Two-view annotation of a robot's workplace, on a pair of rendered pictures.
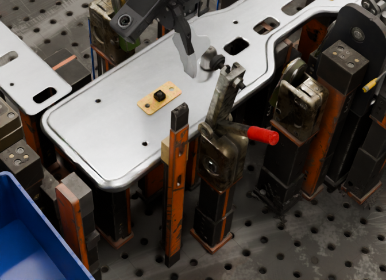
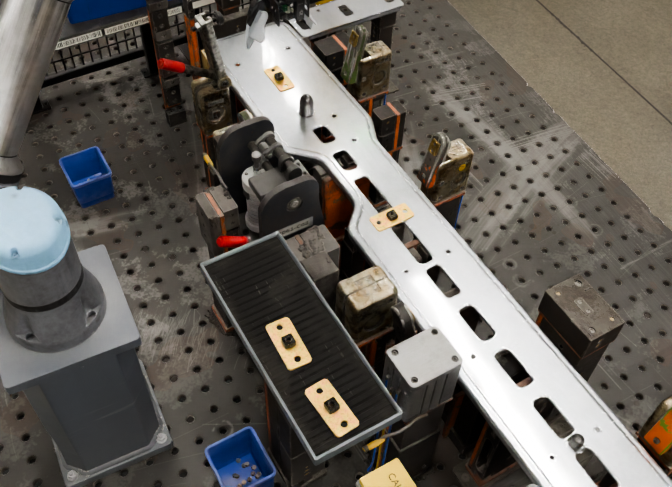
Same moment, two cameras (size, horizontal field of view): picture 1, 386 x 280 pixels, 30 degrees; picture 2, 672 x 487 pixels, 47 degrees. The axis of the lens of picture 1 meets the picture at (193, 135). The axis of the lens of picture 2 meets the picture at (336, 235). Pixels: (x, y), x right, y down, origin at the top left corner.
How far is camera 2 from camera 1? 1.81 m
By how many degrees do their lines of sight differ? 58
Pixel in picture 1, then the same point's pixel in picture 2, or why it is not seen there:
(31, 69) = (330, 20)
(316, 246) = (184, 262)
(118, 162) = (226, 49)
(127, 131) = (252, 57)
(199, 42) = (259, 31)
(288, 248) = (190, 241)
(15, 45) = (358, 15)
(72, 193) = not seen: outside the picture
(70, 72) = (329, 45)
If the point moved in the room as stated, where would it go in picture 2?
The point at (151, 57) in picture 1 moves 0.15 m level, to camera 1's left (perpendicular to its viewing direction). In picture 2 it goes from (324, 81) to (343, 42)
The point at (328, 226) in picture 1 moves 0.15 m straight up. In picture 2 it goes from (199, 277) to (192, 235)
